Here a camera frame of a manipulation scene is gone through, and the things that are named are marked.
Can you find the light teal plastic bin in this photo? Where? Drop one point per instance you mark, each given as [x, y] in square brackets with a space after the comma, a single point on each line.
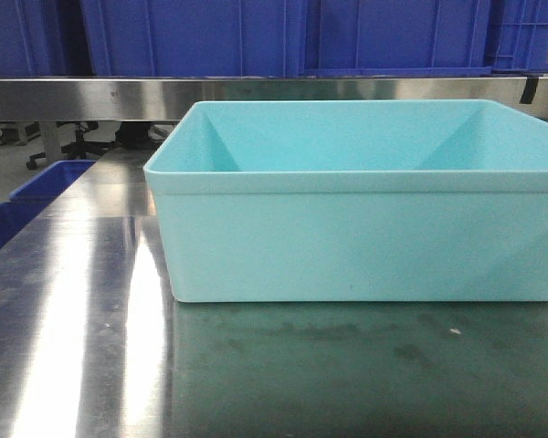
[354, 200]

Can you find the blue crate centre right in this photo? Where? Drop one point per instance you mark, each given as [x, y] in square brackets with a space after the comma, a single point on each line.
[445, 38]

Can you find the blue crate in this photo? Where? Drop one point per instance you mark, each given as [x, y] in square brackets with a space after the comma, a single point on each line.
[445, 38]
[196, 39]
[42, 39]
[517, 39]

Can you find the blue crate upper middle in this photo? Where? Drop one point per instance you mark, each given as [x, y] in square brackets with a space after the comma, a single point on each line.
[196, 39]

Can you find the blue bin lower left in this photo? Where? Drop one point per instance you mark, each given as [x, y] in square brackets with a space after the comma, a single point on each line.
[30, 199]

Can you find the blue crate far right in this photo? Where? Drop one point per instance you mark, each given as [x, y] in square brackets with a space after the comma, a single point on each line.
[517, 39]

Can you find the blue crate upper left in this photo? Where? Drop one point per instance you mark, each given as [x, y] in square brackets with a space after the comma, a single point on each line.
[42, 39]

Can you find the stainless steel shelf rail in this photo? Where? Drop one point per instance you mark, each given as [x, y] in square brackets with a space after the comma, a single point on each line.
[142, 99]

